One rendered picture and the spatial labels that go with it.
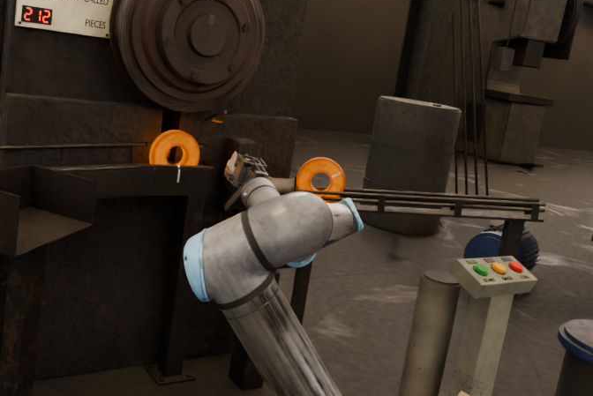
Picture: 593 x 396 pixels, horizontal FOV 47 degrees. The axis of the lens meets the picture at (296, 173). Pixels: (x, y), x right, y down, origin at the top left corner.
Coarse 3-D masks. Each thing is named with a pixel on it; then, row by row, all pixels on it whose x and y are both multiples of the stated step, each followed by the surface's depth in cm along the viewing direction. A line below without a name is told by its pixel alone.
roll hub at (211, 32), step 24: (168, 0) 188; (192, 0) 188; (216, 0) 193; (168, 24) 186; (192, 24) 189; (216, 24) 193; (240, 24) 198; (168, 48) 188; (192, 48) 192; (216, 48) 195; (240, 48) 200; (216, 72) 197
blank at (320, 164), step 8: (312, 160) 219; (320, 160) 219; (328, 160) 219; (304, 168) 220; (312, 168) 220; (320, 168) 220; (328, 168) 220; (336, 168) 219; (304, 176) 220; (336, 176) 220; (296, 184) 221; (304, 184) 221; (336, 184) 220; (344, 184) 220
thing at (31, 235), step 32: (0, 192) 146; (32, 192) 176; (64, 192) 173; (96, 192) 169; (0, 224) 147; (32, 224) 166; (64, 224) 168; (32, 256) 163; (32, 288) 165; (32, 320) 168; (32, 352) 170; (0, 384) 170; (32, 384) 173
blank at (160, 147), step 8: (160, 136) 206; (168, 136) 205; (176, 136) 207; (184, 136) 209; (152, 144) 206; (160, 144) 205; (168, 144) 206; (176, 144) 208; (184, 144) 209; (192, 144) 211; (152, 152) 205; (160, 152) 205; (184, 152) 211; (192, 152) 211; (152, 160) 205; (160, 160) 206; (184, 160) 211; (192, 160) 212
